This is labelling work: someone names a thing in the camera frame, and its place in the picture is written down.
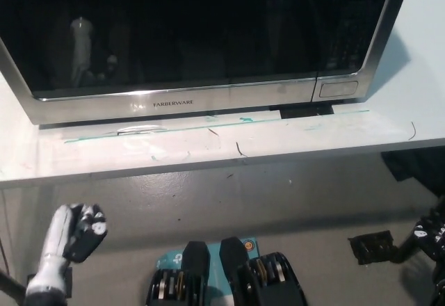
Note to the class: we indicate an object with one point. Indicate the silver microwave door release button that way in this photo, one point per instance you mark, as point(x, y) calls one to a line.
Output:
point(339, 89)

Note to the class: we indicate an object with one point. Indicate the stainless steel Farberware microwave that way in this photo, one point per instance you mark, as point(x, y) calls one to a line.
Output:
point(351, 41)

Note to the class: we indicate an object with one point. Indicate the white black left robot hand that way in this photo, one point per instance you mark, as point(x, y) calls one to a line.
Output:
point(55, 243)

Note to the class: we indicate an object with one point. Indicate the teal tape line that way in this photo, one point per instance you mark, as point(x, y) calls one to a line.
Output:
point(243, 120)

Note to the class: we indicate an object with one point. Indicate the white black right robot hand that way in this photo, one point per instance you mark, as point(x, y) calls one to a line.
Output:
point(432, 236)

